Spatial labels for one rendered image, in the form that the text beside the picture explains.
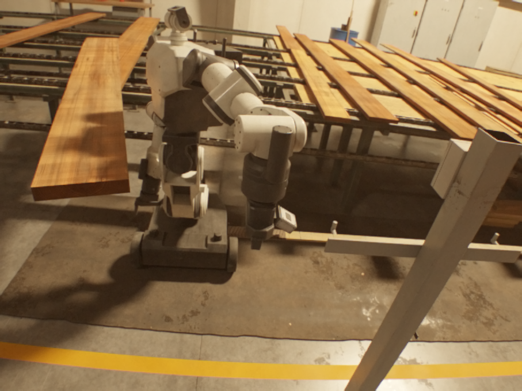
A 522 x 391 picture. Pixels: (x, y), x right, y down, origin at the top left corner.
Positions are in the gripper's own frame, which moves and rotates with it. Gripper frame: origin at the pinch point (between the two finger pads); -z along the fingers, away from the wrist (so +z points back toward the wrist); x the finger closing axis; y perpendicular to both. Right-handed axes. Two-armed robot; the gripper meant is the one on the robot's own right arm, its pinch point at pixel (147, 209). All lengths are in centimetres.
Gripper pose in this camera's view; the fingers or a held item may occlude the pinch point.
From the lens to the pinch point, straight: 176.5
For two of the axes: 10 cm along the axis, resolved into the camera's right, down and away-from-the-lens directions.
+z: 2.9, -8.8, -3.9
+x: -8.1, 0.0, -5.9
